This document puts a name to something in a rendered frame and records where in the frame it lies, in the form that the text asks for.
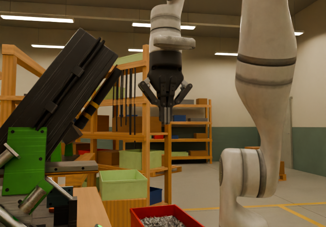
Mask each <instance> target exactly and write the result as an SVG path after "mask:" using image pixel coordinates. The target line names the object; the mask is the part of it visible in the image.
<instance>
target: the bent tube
mask: <svg viewBox="0 0 326 227"><path fill-rule="evenodd" d="M4 145H5V146H6V147H7V149H6V150H5V151H4V152H3V153H1V154H0V168H1V167H2V166H3V165H5V164H6V163H7V162H8V161H9V160H10V159H11V158H12V157H13V156H16V157H17V158H18V159H20V158H21V157H20V156H19V155H18V154H17V153H16V152H15V151H14V150H13V149H12V148H11V147H10V146H9V145H7V144H6V143H5V144H4ZM0 222H1V223H2V224H4V225H5V226H6V227H27V226H25V225H24V224H23V223H21V222H20V221H17V220H14V219H13V216H12V215H11V214H10V213H9V212H7V211H6V210H5V209H4V208H2V207H1V206H0Z"/></svg>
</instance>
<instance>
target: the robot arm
mask: <svg viewBox="0 0 326 227"><path fill-rule="evenodd" d="M183 4H184V0H167V4H161V5H157V6H155V7H154V8H153V9H152V10H151V15H150V40H149V72H148V74H147V78H146V79H145V80H144V81H141V82H140V83H138V87H139V88H140V89H141V91H142V92H143V93H144V95H145V96H146V97H147V99H148V100H149V102H150V103H151V104H152V105H156V106H158V107H159V121H160V122H162V125H169V124H170V122H172V108H173V106H175V105H179V104H180V103H181V102H182V101H183V99H184V98H185V97H186V95H187V94H188V93H189V91H190V90H191V89H192V87H193V85H192V84H191V83H190V84H189V83H187V82H186V81H185V80H184V76H183V74H182V50H189V49H194V48H196V41H195V40H194V39H193V38H188V37H181V21H180V17H181V12H182V8H183ZM296 57H297V43H296V37H295V33H294V29H293V24H292V20H291V16H290V12H289V7H288V0H242V11H241V26H240V40H239V47H238V54H237V64H236V74H235V87H236V90H237V93H238V95H239V97H240V99H241V101H242V103H243V104H244V106H245V108H246V109H247V111H248V112H249V114H250V116H251V117H252V119H253V121H254V123H255V125H256V127H257V130H258V132H259V134H260V138H261V146H260V148H259V149H242V148H226V149H224V150H223V151H222V153H221V156H220V159H219V187H220V207H219V227H268V223H267V221H266V219H265V218H264V217H262V216H261V215H259V214H257V213H255V212H253V211H250V210H248V209H246V208H244V207H243V206H241V205H240V204H239V203H238V202H237V201H236V198H237V197H238V196H240V197H254V198H269V197H271V196H272V195H273V194H274V193H275V191H276V188H277V184H278V177H279V169H280V157H281V146H282V135H283V128H284V121H285V115H286V111H287V106H288V100H289V96H290V91H291V86H292V82H293V74H294V69H295V63H296ZM149 83H150V84H151V85H152V87H153V88H154V89H155V91H156V93H157V98H156V96H155V95H154V94H153V92H152V91H151V89H150V84H149ZM180 84H181V86H180ZM179 86H180V89H181V91H180V92H179V93H178V95H177V96H176V97H175V99H174V96H175V91H176V90H177V88H178V87H179Z"/></svg>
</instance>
